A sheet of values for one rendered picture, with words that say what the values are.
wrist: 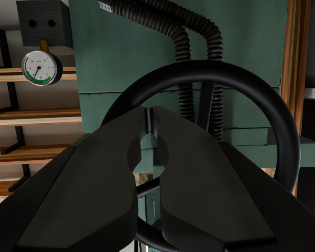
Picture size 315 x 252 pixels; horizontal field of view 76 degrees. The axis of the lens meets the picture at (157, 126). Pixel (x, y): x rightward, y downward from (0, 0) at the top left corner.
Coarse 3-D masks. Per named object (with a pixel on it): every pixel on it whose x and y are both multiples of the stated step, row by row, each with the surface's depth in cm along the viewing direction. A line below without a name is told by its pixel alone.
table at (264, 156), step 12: (72, 144) 51; (264, 144) 47; (300, 144) 47; (312, 144) 47; (144, 156) 47; (156, 156) 41; (252, 156) 47; (264, 156) 47; (276, 156) 47; (312, 156) 47; (144, 168) 47; (156, 168) 37
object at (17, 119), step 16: (0, 32) 250; (0, 80) 226; (16, 80) 227; (16, 96) 272; (0, 112) 239; (16, 112) 243; (32, 112) 239; (48, 112) 235; (64, 112) 233; (80, 112) 235; (16, 128) 275; (16, 144) 269; (64, 144) 280; (0, 160) 241; (16, 160) 240; (32, 160) 239; (48, 160) 240; (0, 192) 256
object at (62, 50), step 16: (32, 0) 36; (48, 0) 36; (32, 16) 37; (48, 16) 37; (64, 16) 38; (32, 32) 37; (48, 32) 37; (64, 32) 38; (32, 48) 39; (64, 48) 40
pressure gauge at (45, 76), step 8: (40, 40) 37; (40, 48) 37; (48, 48) 38; (24, 56) 35; (32, 56) 36; (40, 56) 36; (48, 56) 36; (24, 64) 36; (32, 64) 36; (40, 64) 36; (48, 64) 36; (56, 64) 36; (24, 72) 36; (32, 72) 36; (40, 72) 36; (48, 72) 36; (56, 72) 36; (32, 80) 37; (40, 80) 37; (48, 80) 37; (56, 80) 38
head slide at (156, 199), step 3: (159, 189) 76; (156, 192) 76; (159, 192) 76; (156, 195) 76; (159, 195) 76; (156, 198) 77; (159, 198) 77; (156, 201) 77; (159, 201) 77; (156, 204) 77; (159, 204) 77; (156, 207) 78; (159, 207) 78; (156, 210) 78; (159, 210) 78; (156, 213) 78; (159, 213) 78; (156, 216) 78; (159, 216) 78; (156, 219) 79
